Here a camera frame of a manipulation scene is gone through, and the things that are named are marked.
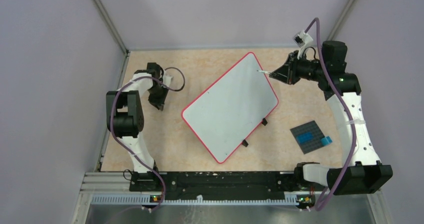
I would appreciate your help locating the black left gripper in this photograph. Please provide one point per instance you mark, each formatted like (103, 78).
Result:
(158, 103)

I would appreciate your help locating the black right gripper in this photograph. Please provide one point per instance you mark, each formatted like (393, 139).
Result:
(287, 73)

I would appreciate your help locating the green white marker pen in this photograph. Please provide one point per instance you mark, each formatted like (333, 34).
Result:
(264, 72)

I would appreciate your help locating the red-edged whiteboard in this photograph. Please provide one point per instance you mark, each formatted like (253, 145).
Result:
(231, 108)

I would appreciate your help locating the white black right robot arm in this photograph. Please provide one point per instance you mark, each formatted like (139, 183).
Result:
(362, 172)

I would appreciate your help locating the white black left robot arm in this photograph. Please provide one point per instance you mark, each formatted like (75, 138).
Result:
(125, 117)

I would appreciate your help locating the black whiteboard clip upper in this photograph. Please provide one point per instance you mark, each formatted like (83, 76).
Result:
(264, 122)

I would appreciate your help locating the blue lego brick on plate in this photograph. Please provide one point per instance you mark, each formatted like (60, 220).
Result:
(305, 137)

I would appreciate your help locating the grey lego baseplate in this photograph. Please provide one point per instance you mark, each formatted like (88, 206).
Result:
(315, 143)

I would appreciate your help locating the light blue lego brick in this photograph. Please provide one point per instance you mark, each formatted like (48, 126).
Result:
(326, 141)

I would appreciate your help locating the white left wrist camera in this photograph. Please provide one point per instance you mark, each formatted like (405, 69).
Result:
(166, 82)

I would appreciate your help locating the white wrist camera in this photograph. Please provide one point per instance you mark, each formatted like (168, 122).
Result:
(303, 40)
(166, 82)

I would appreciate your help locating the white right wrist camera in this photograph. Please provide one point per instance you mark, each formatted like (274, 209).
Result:
(303, 40)

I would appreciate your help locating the aluminium frame rail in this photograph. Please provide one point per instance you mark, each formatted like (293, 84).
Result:
(354, 209)

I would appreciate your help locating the white slotted cable duct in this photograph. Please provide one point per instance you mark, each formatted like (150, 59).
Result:
(147, 200)

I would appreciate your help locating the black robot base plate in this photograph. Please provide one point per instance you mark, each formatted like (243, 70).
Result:
(220, 186)

